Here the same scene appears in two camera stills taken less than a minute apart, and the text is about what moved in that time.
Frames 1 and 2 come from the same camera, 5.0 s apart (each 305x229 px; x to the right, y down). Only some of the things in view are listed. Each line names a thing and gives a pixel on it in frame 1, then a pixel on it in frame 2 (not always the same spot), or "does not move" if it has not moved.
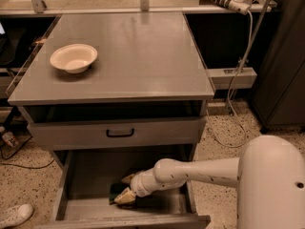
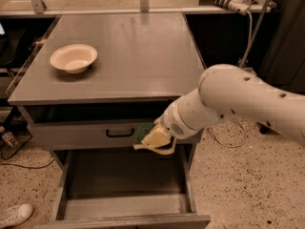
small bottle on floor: (10, 138) does not move
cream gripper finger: (129, 178) to (164, 152)
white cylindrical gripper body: (138, 184) to (172, 123)
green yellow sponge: (114, 190) to (142, 130)
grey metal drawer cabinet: (143, 100) does not move
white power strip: (234, 2) does not move
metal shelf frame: (38, 8) does not move
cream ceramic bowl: (74, 58) does not move
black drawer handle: (119, 135) does not move
